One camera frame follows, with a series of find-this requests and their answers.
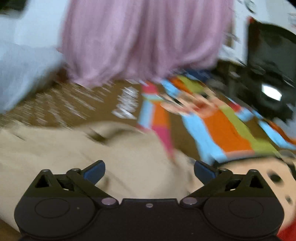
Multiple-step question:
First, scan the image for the beige Champion hooded jacket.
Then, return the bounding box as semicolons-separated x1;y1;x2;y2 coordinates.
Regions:
1;122;202;227

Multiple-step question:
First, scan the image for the dark navy clothing pile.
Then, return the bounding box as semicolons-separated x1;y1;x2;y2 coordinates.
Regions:
184;69;212;83

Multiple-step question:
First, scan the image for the brown colourful cartoon bedspread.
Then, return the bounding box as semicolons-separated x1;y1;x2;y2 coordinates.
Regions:
1;76;295;240

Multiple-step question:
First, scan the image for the black mesh office chair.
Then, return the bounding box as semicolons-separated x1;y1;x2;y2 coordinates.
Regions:
235;18;295;121

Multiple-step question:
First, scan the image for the grey rolled duvet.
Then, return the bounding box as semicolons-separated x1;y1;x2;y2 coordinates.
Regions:
1;40;64;114

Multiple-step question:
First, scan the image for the pink satin curtain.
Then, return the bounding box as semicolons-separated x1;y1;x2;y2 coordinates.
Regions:
61;0;233;88

